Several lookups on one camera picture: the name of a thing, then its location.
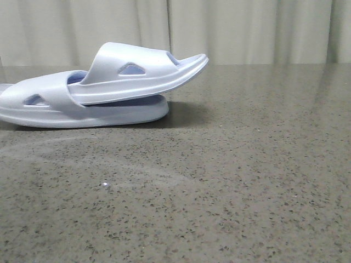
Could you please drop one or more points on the light blue slipper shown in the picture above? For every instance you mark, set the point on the light blue slipper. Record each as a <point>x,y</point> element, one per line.
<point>122,71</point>
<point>46,102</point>

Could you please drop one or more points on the white curtain backdrop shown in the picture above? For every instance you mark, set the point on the white curtain backdrop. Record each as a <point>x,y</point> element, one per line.
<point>67,33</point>

